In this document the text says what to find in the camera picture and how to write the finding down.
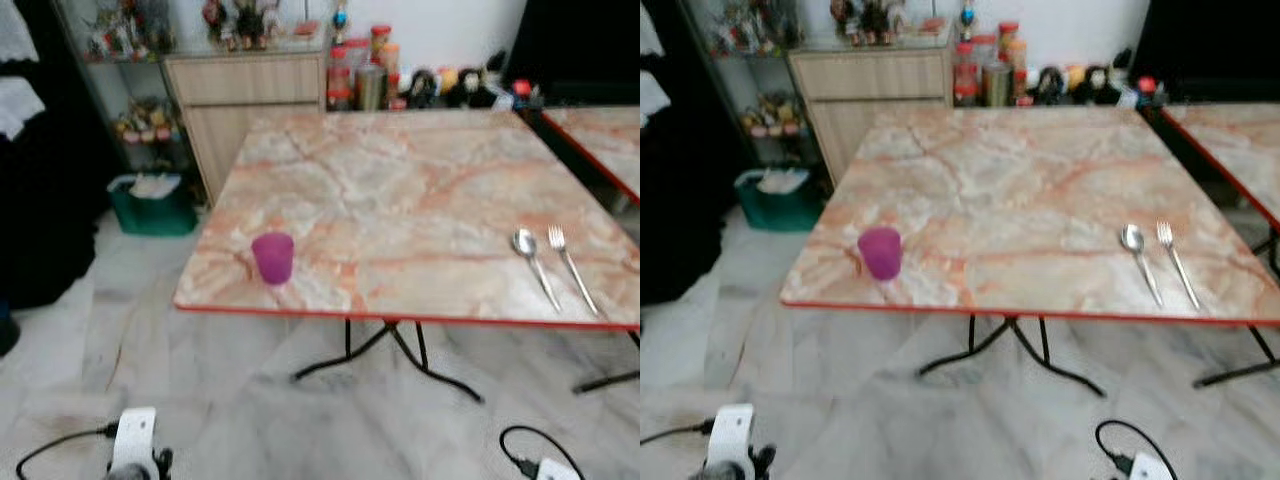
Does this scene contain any purple plastic cup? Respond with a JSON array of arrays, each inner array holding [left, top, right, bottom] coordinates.
[[250, 232, 296, 286], [857, 227, 904, 282]]

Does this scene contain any green storage bin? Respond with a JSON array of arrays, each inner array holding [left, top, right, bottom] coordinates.
[[735, 167, 826, 233], [108, 173, 199, 238]]

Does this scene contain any steel fork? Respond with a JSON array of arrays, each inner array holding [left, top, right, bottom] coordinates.
[[546, 225, 601, 317], [1155, 221, 1203, 311]]

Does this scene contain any glass display shelf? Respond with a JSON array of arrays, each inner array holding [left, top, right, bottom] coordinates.
[[685, 0, 831, 171], [55, 0, 201, 181]]

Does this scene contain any steel spoon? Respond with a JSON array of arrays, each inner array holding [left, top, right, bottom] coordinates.
[[1120, 223, 1166, 309], [511, 228, 563, 314]]

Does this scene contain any white lace cloth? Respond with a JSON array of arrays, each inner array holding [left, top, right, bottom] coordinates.
[[640, 5, 666, 56], [0, 78, 48, 141], [640, 70, 673, 126], [0, 0, 41, 63]]

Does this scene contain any light wooden drawer cabinet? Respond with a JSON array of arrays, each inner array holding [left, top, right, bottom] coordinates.
[[163, 45, 331, 206], [788, 42, 956, 186]]

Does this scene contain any steel canister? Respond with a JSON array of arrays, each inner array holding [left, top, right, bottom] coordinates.
[[981, 62, 1013, 108], [355, 65, 387, 111]]

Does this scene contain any black television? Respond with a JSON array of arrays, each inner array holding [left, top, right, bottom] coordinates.
[[1130, 0, 1280, 86], [505, 0, 641, 101]]

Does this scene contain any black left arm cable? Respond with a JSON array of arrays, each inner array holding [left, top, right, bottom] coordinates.
[[640, 421, 713, 446], [15, 424, 119, 479]]

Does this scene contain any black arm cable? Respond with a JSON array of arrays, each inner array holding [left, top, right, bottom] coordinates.
[[15, 424, 119, 479], [500, 426, 586, 480], [1095, 420, 1181, 480], [640, 421, 713, 446]]

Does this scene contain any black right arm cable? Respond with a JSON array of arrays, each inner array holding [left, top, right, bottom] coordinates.
[[1095, 420, 1181, 480], [500, 426, 586, 480]]

